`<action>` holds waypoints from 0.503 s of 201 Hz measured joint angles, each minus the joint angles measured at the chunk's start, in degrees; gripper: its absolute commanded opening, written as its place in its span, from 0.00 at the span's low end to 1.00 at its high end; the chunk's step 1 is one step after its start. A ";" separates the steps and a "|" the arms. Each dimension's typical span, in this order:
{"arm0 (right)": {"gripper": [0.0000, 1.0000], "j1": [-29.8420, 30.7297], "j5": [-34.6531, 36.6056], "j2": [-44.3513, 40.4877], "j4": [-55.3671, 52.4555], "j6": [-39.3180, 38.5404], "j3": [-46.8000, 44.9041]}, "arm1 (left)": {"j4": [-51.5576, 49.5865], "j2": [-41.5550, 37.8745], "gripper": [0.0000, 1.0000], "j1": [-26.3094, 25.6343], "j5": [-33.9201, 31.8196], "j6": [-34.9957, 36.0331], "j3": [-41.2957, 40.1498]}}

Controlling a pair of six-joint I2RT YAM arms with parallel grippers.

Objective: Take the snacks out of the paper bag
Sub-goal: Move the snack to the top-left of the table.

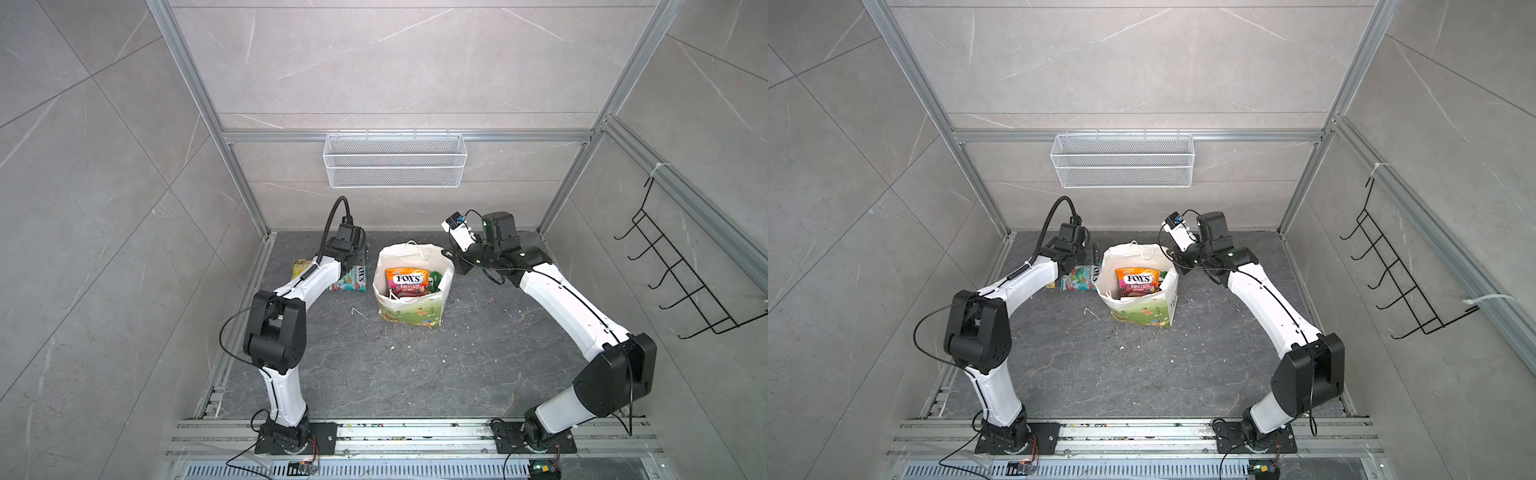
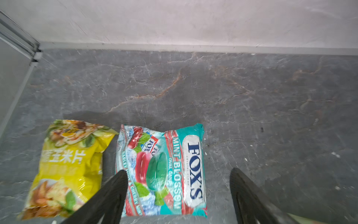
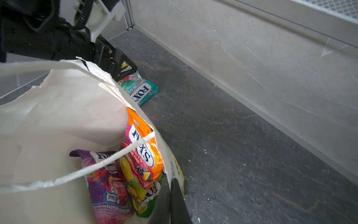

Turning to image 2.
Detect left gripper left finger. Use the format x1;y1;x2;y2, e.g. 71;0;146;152
62;170;128;224

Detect yellow chips snack bag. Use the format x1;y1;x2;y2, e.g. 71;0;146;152
19;119;118;220

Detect white printed paper bag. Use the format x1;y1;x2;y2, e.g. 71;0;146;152
288;213;326;224

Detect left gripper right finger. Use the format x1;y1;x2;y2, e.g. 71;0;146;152
229;168;297;224

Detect green Fox's mint candy bag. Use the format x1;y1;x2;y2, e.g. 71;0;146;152
116;124;208;217

